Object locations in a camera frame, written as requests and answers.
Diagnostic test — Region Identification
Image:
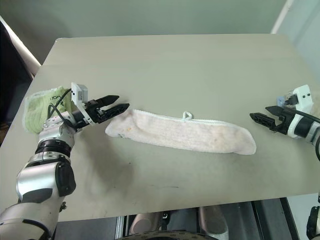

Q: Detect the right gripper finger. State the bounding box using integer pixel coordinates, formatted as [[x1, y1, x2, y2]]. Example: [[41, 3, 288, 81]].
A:
[[264, 105, 289, 118], [249, 112, 279, 131]]

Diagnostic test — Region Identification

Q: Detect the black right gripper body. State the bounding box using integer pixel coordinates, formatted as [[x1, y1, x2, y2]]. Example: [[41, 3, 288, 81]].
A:
[[273, 109, 297, 135]]

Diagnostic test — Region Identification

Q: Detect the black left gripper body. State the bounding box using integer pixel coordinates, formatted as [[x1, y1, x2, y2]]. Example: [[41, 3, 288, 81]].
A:
[[83, 99, 107, 125]]

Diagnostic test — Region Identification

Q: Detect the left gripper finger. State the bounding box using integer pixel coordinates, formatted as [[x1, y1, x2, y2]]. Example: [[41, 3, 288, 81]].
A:
[[93, 94, 121, 108], [100, 103, 131, 122]]

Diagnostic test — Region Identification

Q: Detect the green folded towel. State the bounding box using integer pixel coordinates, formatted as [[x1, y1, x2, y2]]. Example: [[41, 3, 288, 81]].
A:
[[20, 85, 78, 135]]

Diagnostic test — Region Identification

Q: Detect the pale pink towel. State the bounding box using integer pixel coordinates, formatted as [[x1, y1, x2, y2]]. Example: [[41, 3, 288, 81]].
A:
[[104, 108, 258, 156]]

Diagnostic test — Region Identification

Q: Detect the rounded grey-pink shape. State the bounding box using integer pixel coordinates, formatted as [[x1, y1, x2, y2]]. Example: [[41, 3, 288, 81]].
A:
[[130, 211, 161, 236]]

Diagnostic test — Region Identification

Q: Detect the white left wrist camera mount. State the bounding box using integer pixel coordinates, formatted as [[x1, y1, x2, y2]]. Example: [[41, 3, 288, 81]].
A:
[[70, 81, 96, 126]]

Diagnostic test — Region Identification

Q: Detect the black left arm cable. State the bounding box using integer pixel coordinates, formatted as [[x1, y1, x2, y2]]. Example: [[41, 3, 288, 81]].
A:
[[46, 87, 74, 126]]

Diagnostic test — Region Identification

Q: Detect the white slanted rail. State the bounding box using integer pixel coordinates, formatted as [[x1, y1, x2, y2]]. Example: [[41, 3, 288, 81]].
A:
[[0, 15, 42, 76]]

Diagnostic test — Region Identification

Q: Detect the black post under table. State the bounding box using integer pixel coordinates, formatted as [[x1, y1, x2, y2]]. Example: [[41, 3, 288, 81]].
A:
[[159, 211, 171, 232]]

